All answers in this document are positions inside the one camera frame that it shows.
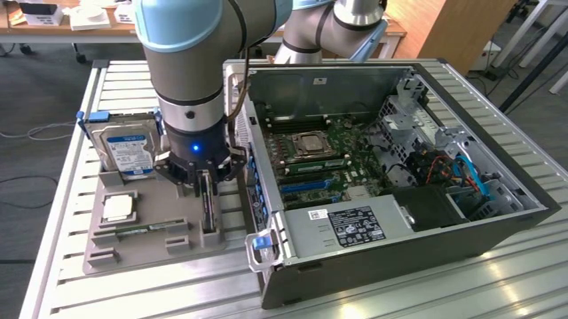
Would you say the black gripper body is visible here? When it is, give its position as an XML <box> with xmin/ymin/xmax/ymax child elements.
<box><xmin>166</xmin><ymin>123</ymin><xmax>233</xmax><ymax>166</ymax></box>

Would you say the graphics card black shroud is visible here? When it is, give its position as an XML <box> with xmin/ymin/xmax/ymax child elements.
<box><xmin>197</xmin><ymin>167</ymin><xmax>222</xmax><ymax>234</ymax></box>

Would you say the hard disk blue caddy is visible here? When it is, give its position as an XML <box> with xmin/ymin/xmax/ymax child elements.
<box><xmin>75</xmin><ymin>108</ymin><xmax>168</xmax><ymax>182</ymax></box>

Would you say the silver CPU chip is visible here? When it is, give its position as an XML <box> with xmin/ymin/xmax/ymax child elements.
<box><xmin>102</xmin><ymin>195</ymin><xmax>136</xmax><ymax>222</ymax></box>

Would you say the blue expansion slot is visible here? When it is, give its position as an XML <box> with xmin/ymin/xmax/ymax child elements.
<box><xmin>279</xmin><ymin>179</ymin><xmax>337</xmax><ymax>194</ymax></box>

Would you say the black expansion slot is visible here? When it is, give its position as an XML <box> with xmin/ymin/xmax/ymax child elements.
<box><xmin>283</xmin><ymin>194</ymin><xmax>341</xmax><ymax>205</ymax></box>

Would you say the CPU socket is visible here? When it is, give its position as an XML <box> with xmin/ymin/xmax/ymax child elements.
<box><xmin>290</xmin><ymin>131</ymin><xmax>341</xmax><ymax>160</ymax></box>

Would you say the black RAM slot bank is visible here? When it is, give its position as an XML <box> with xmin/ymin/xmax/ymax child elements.
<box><xmin>266</xmin><ymin>114</ymin><xmax>332</xmax><ymax>134</ymax></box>

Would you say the grey parts rack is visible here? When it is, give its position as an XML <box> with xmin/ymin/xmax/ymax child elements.
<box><xmin>83</xmin><ymin>146</ymin><xmax>230</xmax><ymax>276</ymax></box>

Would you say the grey power supply unit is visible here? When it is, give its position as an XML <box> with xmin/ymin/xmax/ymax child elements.
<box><xmin>283</xmin><ymin>194</ymin><xmax>416</xmax><ymax>260</ymax></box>

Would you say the silver chipset heatsink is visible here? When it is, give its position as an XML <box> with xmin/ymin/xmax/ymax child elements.
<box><xmin>348</xmin><ymin>185</ymin><xmax>370</xmax><ymax>201</ymax></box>

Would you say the green motherboard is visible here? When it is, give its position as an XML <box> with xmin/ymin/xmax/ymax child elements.
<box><xmin>261</xmin><ymin>112</ymin><xmax>400</xmax><ymax>212</ymax></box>

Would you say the perforated silver drive cage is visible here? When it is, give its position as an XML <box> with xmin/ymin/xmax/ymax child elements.
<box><xmin>376</xmin><ymin>94</ymin><xmax>445</xmax><ymax>167</ymax></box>

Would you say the white box printed label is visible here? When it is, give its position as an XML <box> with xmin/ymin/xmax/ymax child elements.
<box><xmin>112</xmin><ymin>7</ymin><xmax>138</xmax><ymax>25</ymax></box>

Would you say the white square box round top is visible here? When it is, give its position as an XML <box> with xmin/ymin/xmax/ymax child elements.
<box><xmin>68</xmin><ymin>5</ymin><xmax>112</xmax><ymax>32</ymax></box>

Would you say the black fan shroud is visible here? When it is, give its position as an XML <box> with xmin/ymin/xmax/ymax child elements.
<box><xmin>393</xmin><ymin>185</ymin><xmax>472</xmax><ymax>233</ymax></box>

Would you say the black open PC case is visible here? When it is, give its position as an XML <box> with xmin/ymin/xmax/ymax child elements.
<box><xmin>223</xmin><ymin>59</ymin><xmax>563</xmax><ymax>312</ymax></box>

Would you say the white box black lid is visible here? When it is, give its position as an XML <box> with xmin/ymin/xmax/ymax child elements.
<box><xmin>20</xmin><ymin>3</ymin><xmax>63</xmax><ymax>26</ymax></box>

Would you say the silver disk bay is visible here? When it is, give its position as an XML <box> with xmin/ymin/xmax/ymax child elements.
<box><xmin>442</xmin><ymin>128</ymin><xmax>549</xmax><ymax>222</ymax></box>

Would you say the wooden cabinet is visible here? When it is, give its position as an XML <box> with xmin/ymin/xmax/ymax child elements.
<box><xmin>385</xmin><ymin>0</ymin><xmax>519</xmax><ymax>76</ymax></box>

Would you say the white device red dot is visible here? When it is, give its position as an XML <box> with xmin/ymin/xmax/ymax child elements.
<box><xmin>469</xmin><ymin>40</ymin><xmax>504</xmax><ymax>72</ymax></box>

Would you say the black slanted pole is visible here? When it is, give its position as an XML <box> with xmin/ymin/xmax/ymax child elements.
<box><xmin>497</xmin><ymin>39</ymin><xmax>568</xmax><ymax>112</ymax></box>

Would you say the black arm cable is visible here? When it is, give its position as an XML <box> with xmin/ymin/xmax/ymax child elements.
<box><xmin>223</xmin><ymin>0</ymin><xmax>253</xmax><ymax>150</ymax></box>

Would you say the grey floor cable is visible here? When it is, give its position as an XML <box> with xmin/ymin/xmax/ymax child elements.
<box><xmin>0</xmin><ymin>121</ymin><xmax>80</xmax><ymax>141</ymax></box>

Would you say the red wire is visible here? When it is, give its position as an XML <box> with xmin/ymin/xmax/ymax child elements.
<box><xmin>424</xmin><ymin>156</ymin><xmax>449</xmax><ymax>185</ymax></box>

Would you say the blue wire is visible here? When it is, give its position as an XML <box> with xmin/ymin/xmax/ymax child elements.
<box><xmin>455</xmin><ymin>154</ymin><xmax>496</xmax><ymax>202</ymax></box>

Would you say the white table frame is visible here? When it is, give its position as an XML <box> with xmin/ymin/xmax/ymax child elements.
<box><xmin>491</xmin><ymin>0</ymin><xmax>568</xmax><ymax>94</ymax></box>

